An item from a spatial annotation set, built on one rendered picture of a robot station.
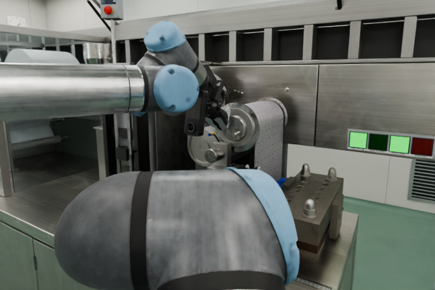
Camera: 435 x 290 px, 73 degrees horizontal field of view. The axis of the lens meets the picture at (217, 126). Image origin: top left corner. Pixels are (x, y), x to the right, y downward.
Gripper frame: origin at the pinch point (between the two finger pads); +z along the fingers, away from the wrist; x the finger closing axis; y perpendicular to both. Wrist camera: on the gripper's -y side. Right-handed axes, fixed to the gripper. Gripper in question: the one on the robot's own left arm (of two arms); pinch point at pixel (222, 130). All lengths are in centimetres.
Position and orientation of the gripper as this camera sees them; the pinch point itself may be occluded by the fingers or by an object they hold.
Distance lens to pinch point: 84.9
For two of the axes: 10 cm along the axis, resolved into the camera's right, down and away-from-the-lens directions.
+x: -8.6, -0.9, 5.1
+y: 3.3, -8.5, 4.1
